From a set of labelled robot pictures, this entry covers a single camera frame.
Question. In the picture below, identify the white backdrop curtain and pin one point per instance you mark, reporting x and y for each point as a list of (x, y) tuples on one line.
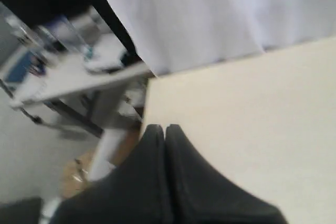
[(175, 35)]

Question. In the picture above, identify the background white work table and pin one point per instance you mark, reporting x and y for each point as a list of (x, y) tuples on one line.
[(65, 64)]

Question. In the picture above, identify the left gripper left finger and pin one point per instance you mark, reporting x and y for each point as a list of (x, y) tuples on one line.
[(135, 192)]

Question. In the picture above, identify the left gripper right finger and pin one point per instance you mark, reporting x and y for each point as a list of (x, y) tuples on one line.
[(201, 194)]

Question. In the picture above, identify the white table leg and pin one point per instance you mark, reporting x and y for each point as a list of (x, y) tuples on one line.
[(111, 151)]

